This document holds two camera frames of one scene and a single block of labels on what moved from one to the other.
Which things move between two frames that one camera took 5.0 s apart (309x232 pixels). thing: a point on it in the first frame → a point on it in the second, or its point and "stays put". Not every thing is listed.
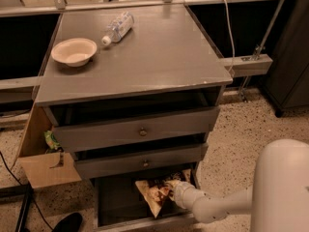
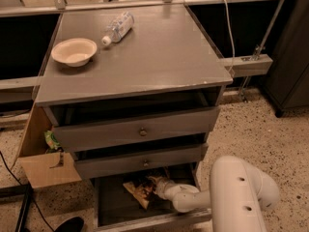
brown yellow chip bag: (154, 190) → (142, 191)
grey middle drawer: (98, 163) stays put
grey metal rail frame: (240, 66) stays put
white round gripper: (181, 191) stays put
